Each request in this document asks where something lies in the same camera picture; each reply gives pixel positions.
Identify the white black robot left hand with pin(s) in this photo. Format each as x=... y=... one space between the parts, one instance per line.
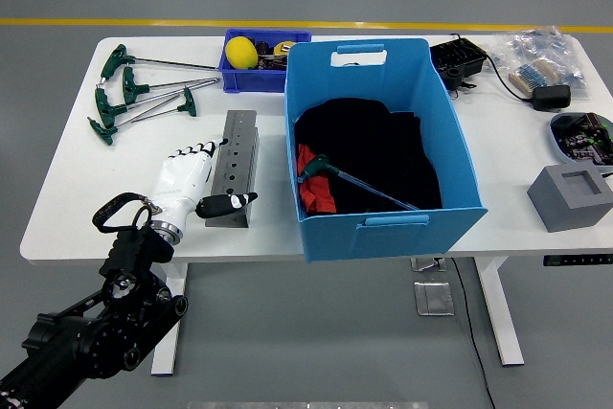
x=182 y=184

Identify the grey metal tool holder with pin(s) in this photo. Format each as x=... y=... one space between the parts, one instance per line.
x=237 y=160

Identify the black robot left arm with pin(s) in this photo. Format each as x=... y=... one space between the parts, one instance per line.
x=120 y=284

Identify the large blue plastic box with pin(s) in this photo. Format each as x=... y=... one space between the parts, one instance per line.
x=383 y=239

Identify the small blue parts bin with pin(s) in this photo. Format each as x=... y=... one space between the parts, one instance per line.
x=249 y=79

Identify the red cloth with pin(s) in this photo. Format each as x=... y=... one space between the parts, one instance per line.
x=316 y=196

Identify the yellow lemon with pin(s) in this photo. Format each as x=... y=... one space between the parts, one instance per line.
x=241 y=52

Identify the dark small parts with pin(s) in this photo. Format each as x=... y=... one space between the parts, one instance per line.
x=273 y=62

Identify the white table leg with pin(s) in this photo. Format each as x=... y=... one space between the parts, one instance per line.
x=170 y=342
x=500 y=313

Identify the yellow tape measure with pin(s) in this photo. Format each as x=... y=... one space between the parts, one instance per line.
x=282 y=48

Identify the black cloth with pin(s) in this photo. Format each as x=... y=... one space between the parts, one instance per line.
x=373 y=141

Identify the small metal floor plate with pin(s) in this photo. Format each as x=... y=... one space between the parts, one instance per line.
x=426 y=264

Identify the square metal floor plate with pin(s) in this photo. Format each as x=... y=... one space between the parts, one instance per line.
x=433 y=299

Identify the black plastic tray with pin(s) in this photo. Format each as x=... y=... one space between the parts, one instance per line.
x=455 y=57

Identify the yellow floor tape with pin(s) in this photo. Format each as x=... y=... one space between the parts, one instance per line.
x=479 y=26

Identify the beige resistor strip bundle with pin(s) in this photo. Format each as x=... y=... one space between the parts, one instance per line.
x=534 y=76

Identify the grey-blue bowl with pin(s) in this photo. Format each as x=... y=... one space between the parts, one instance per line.
x=558 y=148

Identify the black power adapter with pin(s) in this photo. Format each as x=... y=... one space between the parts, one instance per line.
x=551 y=97

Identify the clear bag of components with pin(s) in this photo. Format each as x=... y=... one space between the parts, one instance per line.
x=536 y=45

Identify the grey foam block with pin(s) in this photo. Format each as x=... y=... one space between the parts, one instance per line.
x=565 y=210

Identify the black table control panel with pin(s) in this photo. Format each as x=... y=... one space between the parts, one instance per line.
x=574 y=260

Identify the electronic components pile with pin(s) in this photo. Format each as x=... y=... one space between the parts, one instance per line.
x=584 y=141

